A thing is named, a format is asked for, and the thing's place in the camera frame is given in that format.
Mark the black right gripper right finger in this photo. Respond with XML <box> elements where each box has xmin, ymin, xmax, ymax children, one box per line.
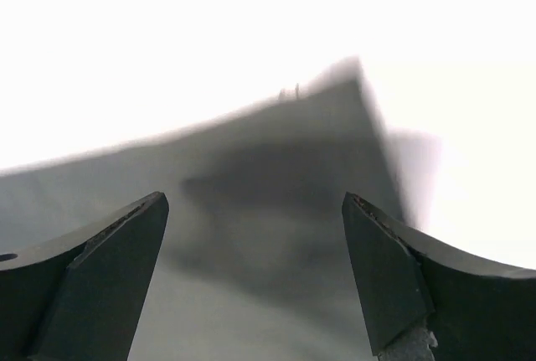
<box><xmin>342</xmin><ymin>193</ymin><xmax>535</xmax><ymax>361</ymax></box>

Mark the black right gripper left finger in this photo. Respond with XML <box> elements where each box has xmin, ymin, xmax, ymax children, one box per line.
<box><xmin>1</xmin><ymin>192</ymin><xmax>168</xmax><ymax>361</ymax></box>

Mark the dark grey t shirt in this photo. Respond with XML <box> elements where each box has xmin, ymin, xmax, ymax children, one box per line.
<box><xmin>1</xmin><ymin>60</ymin><xmax>441</xmax><ymax>360</ymax></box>

